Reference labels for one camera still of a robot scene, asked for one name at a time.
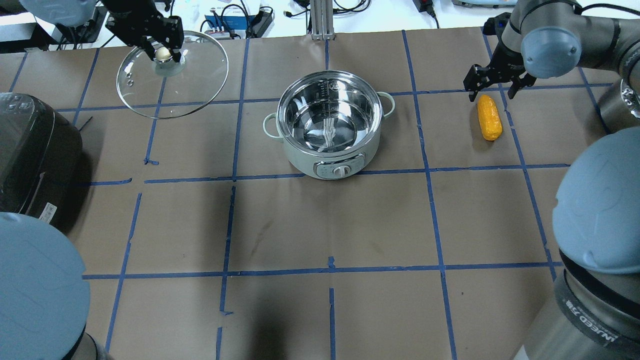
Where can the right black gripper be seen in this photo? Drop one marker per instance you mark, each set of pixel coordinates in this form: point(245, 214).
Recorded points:
point(501, 64)

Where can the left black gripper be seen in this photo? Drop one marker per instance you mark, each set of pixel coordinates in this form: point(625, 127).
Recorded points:
point(131, 11)

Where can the glass pot lid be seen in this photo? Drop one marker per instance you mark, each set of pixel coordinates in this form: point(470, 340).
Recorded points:
point(164, 89)

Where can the yellow corn cob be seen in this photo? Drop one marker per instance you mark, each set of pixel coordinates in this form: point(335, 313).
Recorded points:
point(488, 118)

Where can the light green electric pot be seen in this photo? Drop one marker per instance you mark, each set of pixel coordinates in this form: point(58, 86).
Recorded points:
point(329, 123)

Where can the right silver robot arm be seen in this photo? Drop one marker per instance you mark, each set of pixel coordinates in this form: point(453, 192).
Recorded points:
point(593, 313)

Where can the black rice cooker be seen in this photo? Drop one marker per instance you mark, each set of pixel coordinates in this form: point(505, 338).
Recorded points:
point(39, 151)

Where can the aluminium frame post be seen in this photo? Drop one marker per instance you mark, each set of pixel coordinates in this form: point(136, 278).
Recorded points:
point(322, 24)

